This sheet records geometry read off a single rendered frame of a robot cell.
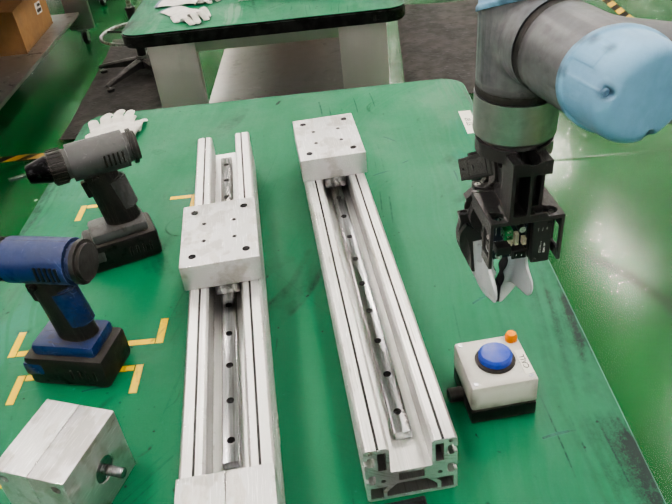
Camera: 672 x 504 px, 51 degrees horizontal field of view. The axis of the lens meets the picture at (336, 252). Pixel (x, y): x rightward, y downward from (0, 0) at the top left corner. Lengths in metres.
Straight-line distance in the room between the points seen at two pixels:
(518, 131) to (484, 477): 0.40
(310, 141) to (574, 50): 0.77
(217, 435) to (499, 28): 0.53
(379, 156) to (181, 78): 1.23
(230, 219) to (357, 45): 1.48
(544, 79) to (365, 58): 1.94
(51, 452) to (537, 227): 0.55
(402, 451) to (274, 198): 0.66
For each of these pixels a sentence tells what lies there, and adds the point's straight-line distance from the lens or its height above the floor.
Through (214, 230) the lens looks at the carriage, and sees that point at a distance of 1.03.
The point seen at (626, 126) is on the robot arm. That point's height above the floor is 1.23.
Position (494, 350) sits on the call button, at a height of 0.85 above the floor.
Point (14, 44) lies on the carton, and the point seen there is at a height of 0.28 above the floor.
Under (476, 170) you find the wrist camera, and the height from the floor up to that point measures 1.09.
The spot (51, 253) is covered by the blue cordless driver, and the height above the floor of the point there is 0.99.
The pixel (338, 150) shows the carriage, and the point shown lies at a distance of 1.19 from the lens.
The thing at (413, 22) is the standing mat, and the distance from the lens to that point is 4.64.
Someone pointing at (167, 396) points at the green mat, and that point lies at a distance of 0.97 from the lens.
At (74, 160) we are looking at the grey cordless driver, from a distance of 1.14.
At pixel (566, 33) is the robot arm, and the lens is 0.54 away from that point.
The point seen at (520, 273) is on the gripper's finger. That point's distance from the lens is 0.76.
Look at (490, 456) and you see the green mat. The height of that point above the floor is 0.78.
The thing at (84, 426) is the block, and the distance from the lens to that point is 0.84.
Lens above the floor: 1.45
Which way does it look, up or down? 36 degrees down
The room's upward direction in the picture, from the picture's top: 7 degrees counter-clockwise
